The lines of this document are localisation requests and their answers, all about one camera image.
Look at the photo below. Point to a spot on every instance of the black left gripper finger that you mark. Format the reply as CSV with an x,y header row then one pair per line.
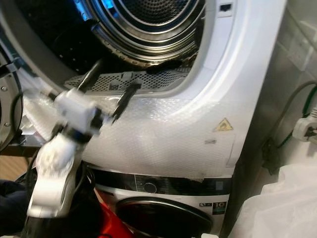
x,y
91,75
125,100

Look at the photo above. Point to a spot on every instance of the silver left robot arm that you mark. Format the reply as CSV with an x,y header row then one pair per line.
x,y
52,178

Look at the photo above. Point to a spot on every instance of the navy blue clothes pile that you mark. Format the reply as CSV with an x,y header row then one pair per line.
x,y
12,208

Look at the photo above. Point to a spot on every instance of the white washing machine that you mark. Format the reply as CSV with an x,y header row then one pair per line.
x,y
220,223

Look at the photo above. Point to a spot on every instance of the grey perforated lint filter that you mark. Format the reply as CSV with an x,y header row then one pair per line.
x,y
158,79

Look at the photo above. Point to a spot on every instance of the steel dryer drum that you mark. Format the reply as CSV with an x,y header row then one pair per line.
x,y
143,29

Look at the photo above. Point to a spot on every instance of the black washer control dial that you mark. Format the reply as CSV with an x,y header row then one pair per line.
x,y
150,187

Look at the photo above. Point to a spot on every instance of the round dryer door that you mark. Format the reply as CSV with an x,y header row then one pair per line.
x,y
7,99

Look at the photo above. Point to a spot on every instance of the yellow triangle warning sticker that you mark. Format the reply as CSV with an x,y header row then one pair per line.
x,y
223,126

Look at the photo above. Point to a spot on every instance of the red garment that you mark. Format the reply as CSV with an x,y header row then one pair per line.
x,y
111,225

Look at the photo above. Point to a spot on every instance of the dark glass washer door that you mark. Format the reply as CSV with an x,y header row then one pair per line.
x,y
163,220

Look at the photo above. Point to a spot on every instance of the white tumble dryer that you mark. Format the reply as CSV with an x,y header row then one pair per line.
x,y
242,74

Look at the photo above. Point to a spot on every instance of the white power adapter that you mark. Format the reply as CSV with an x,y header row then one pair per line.
x,y
306,128

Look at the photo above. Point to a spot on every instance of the white plastic bag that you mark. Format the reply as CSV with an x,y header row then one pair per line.
x,y
277,208

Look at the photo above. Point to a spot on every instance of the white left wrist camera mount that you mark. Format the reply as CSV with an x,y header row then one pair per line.
x,y
77,111

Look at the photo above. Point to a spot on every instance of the black wall socket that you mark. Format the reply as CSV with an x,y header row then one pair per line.
x,y
271,157

